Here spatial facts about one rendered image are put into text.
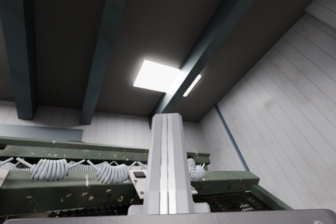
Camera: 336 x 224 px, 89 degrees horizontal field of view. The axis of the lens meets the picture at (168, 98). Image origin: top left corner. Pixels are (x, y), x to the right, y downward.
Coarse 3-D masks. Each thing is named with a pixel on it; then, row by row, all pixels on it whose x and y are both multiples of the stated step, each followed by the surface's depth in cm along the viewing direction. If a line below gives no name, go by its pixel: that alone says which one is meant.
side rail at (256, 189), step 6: (252, 186) 122; (258, 186) 123; (252, 192) 121; (258, 192) 118; (264, 192) 117; (264, 198) 114; (270, 198) 111; (276, 198) 113; (270, 204) 111; (276, 204) 108; (282, 204) 108
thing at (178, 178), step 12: (168, 120) 10; (180, 120) 10; (168, 132) 9; (180, 132) 9; (168, 144) 8; (180, 144) 8; (168, 156) 8; (180, 156) 8; (168, 168) 7; (180, 168) 7; (168, 180) 7; (180, 180) 7; (168, 192) 6; (180, 192) 6; (168, 204) 6; (180, 204) 6; (192, 204) 6; (204, 204) 7
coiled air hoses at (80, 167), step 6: (0, 162) 86; (18, 162) 91; (72, 162) 102; (102, 162) 112; (114, 162) 120; (0, 168) 83; (6, 168) 84; (12, 168) 86; (18, 168) 88; (24, 168) 89; (30, 168) 90; (42, 168) 97; (72, 168) 100; (78, 168) 106; (84, 168) 108; (90, 168) 109; (144, 168) 125
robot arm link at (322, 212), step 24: (96, 216) 5; (120, 216) 5; (144, 216) 5; (168, 216) 5; (192, 216) 5; (216, 216) 5; (240, 216) 5; (264, 216) 5; (288, 216) 5; (312, 216) 5
